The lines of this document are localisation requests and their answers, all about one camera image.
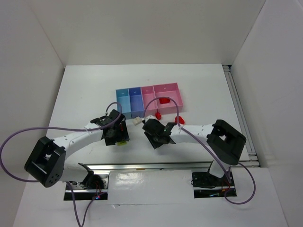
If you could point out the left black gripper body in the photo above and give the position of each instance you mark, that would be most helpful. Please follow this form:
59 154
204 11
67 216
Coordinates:
119 138

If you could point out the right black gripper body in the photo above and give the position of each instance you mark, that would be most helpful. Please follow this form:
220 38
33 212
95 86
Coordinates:
155 140

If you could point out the green lego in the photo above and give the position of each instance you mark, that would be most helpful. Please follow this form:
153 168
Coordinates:
121 143

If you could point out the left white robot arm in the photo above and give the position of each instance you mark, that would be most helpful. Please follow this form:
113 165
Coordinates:
47 162

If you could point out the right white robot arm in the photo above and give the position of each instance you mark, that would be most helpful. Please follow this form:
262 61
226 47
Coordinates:
223 142

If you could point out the small red lego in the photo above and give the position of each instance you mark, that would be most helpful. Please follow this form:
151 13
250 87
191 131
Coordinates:
158 116

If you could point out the white square lego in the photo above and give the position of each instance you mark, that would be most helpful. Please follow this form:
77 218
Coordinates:
137 120

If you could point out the round red lego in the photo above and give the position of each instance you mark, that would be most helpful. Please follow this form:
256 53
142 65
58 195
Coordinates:
179 120

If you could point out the dark blue bin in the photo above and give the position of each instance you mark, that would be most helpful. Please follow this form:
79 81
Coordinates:
136 102

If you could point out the light blue bin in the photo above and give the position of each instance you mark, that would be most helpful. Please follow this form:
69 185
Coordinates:
123 98

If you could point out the narrow pink bin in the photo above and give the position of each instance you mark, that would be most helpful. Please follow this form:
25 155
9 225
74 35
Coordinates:
148 94

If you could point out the wide pink bin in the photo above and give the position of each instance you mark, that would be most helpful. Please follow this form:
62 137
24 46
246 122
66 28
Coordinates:
172 91

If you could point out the aluminium front rail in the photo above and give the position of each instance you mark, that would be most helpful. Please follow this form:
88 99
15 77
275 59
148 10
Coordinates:
149 166

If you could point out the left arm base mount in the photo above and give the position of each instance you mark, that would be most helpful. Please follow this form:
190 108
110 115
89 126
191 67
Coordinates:
94 184

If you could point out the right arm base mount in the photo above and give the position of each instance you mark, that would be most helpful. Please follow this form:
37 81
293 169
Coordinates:
206 185

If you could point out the aluminium side rail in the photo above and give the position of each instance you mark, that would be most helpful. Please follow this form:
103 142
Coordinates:
241 118

